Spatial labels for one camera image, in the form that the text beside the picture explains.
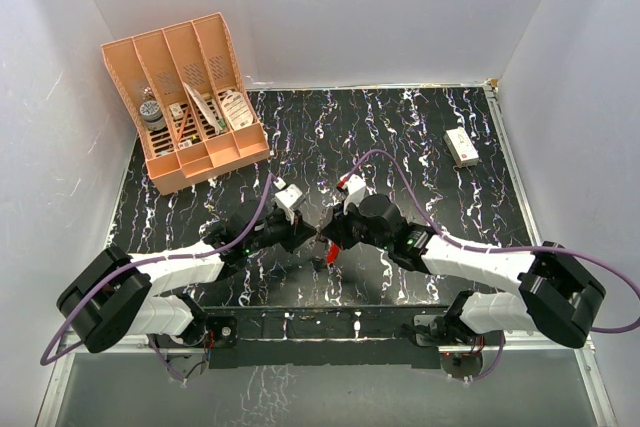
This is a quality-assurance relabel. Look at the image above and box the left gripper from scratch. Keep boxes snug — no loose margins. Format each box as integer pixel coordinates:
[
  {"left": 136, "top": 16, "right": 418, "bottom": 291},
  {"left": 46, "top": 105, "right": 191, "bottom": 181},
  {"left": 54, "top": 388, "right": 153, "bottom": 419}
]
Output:
[{"left": 244, "top": 208, "right": 317, "bottom": 254}]

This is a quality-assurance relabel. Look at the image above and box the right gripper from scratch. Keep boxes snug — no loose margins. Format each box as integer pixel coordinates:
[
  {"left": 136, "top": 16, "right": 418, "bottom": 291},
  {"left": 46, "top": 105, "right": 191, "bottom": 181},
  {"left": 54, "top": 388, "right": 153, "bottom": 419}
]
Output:
[{"left": 323, "top": 196, "right": 392, "bottom": 251}]

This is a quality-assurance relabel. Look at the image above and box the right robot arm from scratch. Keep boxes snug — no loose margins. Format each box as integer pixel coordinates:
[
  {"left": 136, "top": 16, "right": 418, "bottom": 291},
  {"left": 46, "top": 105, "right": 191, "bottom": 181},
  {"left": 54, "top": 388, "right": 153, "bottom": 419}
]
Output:
[{"left": 319, "top": 194, "right": 606, "bottom": 349}]

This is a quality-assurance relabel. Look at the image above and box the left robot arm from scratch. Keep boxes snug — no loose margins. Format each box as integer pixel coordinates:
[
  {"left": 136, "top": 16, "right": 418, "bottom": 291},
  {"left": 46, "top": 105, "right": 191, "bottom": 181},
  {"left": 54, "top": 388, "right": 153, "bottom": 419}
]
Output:
[{"left": 56, "top": 201, "right": 316, "bottom": 353}]

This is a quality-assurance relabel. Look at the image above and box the white blister pack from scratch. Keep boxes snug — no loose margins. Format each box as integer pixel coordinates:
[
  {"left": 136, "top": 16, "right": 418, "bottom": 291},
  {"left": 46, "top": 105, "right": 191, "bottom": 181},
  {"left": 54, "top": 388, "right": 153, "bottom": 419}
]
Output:
[{"left": 221, "top": 90, "right": 254, "bottom": 130}]

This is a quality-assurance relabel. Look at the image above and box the small white cardboard box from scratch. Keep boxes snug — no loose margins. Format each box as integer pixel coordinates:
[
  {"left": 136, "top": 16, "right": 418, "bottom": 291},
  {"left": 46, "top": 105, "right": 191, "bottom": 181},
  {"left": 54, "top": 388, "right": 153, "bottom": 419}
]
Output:
[{"left": 444, "top": 127, "right": 479, "bottom": 168}]

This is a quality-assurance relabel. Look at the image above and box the white paper packet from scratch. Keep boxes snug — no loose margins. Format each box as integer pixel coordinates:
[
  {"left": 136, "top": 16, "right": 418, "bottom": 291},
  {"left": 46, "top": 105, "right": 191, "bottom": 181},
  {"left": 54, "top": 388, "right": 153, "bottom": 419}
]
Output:
[{"left": 183, "top": 82, "right": 226, "bottom": 135}]

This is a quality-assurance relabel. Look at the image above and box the orange pencil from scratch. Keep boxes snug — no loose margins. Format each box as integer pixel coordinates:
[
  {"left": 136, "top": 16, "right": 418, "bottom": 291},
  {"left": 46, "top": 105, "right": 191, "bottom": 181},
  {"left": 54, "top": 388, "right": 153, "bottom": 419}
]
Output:
[{"left": 176, "top": 105, "right": 192, "bottom": 144}]

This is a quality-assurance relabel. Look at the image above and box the small white card box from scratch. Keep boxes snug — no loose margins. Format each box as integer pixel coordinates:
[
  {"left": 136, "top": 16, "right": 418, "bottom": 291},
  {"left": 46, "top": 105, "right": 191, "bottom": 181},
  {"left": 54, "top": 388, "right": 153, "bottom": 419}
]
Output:
[{"left": 168, "top": 103, "right": 184, "bottom": 121}]

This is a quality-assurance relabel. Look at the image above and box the orange plastic desk organizer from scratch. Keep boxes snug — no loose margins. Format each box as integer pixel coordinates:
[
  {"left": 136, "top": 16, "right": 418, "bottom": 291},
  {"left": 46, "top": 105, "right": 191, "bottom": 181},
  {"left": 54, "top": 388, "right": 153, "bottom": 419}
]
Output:
[{"left": 102, "top": 13, "right": 271, "bottom": 195}]

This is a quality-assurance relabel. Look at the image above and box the round grey tin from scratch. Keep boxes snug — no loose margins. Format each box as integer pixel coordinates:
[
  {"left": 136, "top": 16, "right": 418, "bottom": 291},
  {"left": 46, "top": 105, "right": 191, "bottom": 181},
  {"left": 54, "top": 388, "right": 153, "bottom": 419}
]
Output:
[{"left": 139, "top": 100, "right": 166, "bottom": 131}]

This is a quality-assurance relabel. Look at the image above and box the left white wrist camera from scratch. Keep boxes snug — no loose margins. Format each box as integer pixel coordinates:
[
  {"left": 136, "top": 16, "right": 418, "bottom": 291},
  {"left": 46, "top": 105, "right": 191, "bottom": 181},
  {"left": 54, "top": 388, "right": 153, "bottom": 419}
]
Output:
[{"left": 274, "top": 177, "right": 305, "bottom": 225}]

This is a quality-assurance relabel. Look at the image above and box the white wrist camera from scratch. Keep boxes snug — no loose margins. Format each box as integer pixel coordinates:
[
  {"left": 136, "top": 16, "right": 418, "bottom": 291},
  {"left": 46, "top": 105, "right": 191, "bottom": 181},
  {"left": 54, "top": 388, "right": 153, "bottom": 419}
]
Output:
[
  {"left": 274, "top": 177, "right": 305, "bottom": 225},
  {"left": 337, "top": 174, "right": 367, "bottom": 214}
]

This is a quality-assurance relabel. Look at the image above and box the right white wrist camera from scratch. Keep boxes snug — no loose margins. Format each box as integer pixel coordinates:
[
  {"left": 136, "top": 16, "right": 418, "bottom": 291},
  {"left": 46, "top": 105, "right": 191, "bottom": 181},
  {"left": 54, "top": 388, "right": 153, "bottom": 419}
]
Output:
[{"left": 337, "top": 174, "right": 367, "bottom": 214}]

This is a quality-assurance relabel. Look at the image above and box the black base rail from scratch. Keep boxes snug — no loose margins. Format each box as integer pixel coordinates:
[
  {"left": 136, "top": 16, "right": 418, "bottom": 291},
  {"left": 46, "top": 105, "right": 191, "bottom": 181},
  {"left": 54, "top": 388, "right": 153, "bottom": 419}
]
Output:
[{"left": 149, "top": 304, "right": 506, "bottom": 371}]

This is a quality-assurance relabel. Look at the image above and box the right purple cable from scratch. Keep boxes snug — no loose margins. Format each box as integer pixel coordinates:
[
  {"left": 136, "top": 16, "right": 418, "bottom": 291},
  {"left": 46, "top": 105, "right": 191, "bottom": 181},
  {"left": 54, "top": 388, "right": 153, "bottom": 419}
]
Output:
[{"left": 339, "top": 149, "right": 640, "bottom": 382}]

